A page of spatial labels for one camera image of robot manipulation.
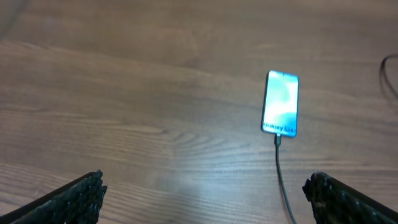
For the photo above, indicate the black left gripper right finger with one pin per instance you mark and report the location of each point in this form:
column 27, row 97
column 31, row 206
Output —
column 334, row 202

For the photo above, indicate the blue Galaxy smartphone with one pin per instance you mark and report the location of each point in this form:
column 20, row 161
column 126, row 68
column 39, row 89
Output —
column 281, row 100

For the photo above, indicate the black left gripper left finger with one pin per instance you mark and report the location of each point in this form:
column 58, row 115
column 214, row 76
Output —
column 79, row 201

